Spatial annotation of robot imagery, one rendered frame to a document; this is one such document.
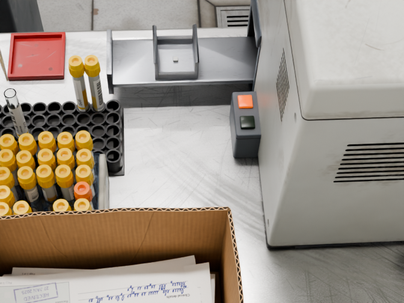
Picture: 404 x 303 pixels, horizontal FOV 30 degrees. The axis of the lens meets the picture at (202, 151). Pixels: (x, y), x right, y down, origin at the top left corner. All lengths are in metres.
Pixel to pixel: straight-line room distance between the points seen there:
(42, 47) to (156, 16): 1.20
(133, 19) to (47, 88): 1.23
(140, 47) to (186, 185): 0.18
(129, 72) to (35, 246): 0.26
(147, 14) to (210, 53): 1.26
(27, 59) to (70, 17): 1.21
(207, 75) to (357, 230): 0.25
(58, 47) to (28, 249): 0.32
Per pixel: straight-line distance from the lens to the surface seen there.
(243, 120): 0.84
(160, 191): 0.85
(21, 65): 0.96
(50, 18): 2.17
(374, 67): 0.59
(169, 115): 0.90
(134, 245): 0.74
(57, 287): 0.75
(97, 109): 0.88
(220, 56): 0.91
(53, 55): 0.97
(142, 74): 0.89
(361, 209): 0.76
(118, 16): 2.16
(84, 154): 0.75
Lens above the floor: 1.63
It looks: 59 degrees down
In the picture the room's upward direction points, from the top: 4 degrees clockwise
